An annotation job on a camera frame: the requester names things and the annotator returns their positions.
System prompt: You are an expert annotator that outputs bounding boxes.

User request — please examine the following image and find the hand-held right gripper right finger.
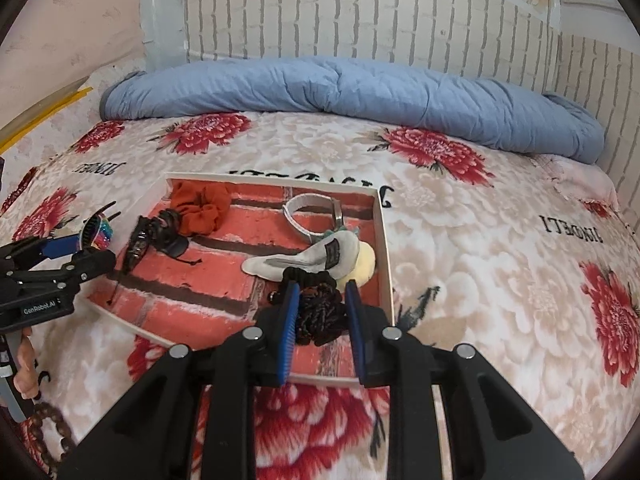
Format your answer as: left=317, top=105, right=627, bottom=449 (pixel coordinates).
left=345, top=280, right=586, bottom=480

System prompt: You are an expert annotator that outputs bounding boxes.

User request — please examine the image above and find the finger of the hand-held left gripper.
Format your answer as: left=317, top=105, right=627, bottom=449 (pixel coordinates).
left=10, top=249, right=117, bottom=291
left=0, top=232, right=98, bottom=273

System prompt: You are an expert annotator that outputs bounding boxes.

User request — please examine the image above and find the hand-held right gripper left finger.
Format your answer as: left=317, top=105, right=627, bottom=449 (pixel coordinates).
left=57, top=280, right=303, bottom=480

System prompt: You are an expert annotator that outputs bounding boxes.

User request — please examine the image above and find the black knotted hair tie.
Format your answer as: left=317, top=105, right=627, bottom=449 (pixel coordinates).
left=282, top=267, right=349, bottom=347

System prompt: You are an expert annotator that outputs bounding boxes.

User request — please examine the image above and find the multicolour woven bracelet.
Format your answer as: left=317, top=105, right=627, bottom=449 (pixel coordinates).
left=77, top=201, right=121, bottom=252

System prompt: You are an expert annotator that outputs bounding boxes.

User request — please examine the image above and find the black braided leather bracelet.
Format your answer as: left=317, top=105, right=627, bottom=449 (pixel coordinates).
left=122, top=216, right=161, bottom=276

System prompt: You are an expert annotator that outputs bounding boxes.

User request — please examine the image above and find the brick pattern jewelry tray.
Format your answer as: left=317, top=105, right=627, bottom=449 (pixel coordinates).
left=87, top=172, right=397, bottom=388

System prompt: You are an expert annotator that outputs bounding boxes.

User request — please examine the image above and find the black hair claw clip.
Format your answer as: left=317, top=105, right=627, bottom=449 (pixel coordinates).
left=152, top=210, right=190, bottom=257

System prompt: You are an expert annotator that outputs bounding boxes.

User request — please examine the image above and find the rust orange scrunchie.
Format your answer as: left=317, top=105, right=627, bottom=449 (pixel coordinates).
left=169, top=181, right=233, bottom=237

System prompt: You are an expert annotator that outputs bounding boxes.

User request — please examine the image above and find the white cuff bracelet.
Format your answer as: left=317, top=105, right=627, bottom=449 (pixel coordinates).
left=281, top=192, right=346, bottom=243

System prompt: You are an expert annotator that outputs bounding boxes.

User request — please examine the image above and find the person's left hand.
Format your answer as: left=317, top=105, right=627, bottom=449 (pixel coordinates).
left=14, top=327, right=45, bottom=402

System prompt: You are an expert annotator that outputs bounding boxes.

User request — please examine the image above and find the red floral printed blanket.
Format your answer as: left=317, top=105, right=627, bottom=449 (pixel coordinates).
left=0, top=110, right=640, bottom=480

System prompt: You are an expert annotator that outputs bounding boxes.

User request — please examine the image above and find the rolled blue duvet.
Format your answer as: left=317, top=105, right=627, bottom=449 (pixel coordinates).
left=99, top=56, right=606, bottom=163

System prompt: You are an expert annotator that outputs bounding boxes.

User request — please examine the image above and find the clear plastic sheet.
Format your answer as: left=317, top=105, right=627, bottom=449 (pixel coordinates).
left=140, top=0, right=192, bottom=72

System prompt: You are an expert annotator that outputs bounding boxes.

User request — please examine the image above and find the pink floral bedsheet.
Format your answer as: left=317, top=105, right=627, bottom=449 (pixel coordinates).
left=532, top=155, right=621, bottom=211

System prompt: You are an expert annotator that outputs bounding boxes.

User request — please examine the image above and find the brown wooden bead bracelet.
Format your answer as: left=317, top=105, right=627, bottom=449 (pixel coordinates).
left=20, top=400, right=76, bottom=476

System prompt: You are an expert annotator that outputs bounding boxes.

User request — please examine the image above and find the white brick foam wall panel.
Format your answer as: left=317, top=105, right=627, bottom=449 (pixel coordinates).
left=182, top=0, right=640, bottom=206

